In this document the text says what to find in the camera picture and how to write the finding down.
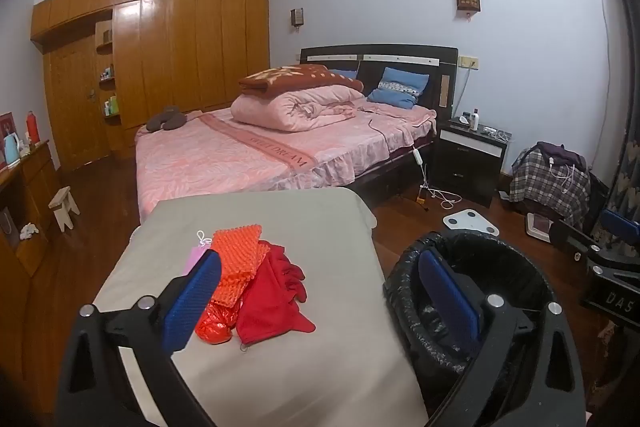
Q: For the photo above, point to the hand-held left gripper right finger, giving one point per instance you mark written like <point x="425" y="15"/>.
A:
<point x="447" y="297"/>

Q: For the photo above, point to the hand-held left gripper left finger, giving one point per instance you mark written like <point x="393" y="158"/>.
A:
<point x="192" y="302"/>

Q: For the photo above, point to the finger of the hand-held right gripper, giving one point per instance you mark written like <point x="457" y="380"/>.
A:
<point x="617" y="219"/>
<point x="570" y="239"/>

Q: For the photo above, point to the red plastic bag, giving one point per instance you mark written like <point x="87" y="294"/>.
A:
<point x="215" y="324"/>

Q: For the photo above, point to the orange bumpy plastic sheet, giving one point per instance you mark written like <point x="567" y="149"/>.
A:
<point x="235" y="257"/>

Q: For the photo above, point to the black trash bin with bag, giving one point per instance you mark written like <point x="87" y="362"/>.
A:
<point x="500" y="257"/>

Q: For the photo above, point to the red cloth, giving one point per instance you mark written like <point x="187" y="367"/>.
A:
<point x="270" y="312"/>

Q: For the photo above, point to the floral curtain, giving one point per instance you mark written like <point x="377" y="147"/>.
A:
<point x="631" y="187"/>

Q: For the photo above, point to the white pink square board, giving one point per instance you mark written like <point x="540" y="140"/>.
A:
<point x="537" y="225"/>

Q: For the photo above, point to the plaid cloth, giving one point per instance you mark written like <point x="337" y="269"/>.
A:
<point x="545" y="187"/>

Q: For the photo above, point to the white bathroom scale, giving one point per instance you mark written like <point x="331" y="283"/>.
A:
<point x="470" y="222"/>

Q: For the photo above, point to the purple cloth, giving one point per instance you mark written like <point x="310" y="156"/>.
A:
<point x="560" y="153"/>

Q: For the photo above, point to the dark nightstand with white drawer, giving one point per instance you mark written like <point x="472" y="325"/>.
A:
<point x="467" y="167"/>

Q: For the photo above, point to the grey table cover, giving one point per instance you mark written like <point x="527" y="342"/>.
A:
<point x="310" y="357"/>

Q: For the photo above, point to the white heating blanket controller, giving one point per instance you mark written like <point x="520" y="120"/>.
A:
<point x="419" y="158"/>

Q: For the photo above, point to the bed with pink sheet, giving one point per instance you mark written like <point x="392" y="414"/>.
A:
<point x="225" y="157"/>

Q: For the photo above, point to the white bottle with dark cap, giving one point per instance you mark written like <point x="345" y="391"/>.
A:
<point x="474" y="121"/>

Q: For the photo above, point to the small white stool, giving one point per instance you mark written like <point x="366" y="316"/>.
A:
<point x="64" y="207"/>

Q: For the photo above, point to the white cloth in desk shelf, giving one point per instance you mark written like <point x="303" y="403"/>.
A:
<point x="28" y="231"/>

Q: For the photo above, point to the wooden desk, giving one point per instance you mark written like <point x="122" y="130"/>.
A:
<point x="30" y="192"/>

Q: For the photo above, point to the blue pillow with patterned band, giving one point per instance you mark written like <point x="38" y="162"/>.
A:
<point x="400" y="89"/>

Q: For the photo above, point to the folded pink quilt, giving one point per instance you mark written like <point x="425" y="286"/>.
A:
<point x="295" y="109"/>

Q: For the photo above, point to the red thermos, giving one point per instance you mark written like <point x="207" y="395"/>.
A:
<point x="33" y="129"/>

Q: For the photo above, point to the light blue kettle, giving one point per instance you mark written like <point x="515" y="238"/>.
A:
<point x="12" y="149"/>

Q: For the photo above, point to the dark wooden headboard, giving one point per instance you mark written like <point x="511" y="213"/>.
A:
<point x="400" y="62"/>

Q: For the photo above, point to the folded brown blanket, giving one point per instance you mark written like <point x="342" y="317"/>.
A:
<point x="295" y="79"/>

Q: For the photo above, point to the plain blue pillow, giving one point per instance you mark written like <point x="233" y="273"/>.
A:
<point x="344" y="74"/>

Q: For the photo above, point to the wooden wardrobe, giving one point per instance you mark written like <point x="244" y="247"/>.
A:
<point x="190" y="47"/>

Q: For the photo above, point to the yellow wall socket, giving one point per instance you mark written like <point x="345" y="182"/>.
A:
<point x="469" y="62"/>

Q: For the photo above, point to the red picture frame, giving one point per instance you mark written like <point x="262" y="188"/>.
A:
<point x="6" y="124"/>

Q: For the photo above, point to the small wall lamp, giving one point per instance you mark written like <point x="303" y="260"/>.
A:
<point x="297" y="18"/>

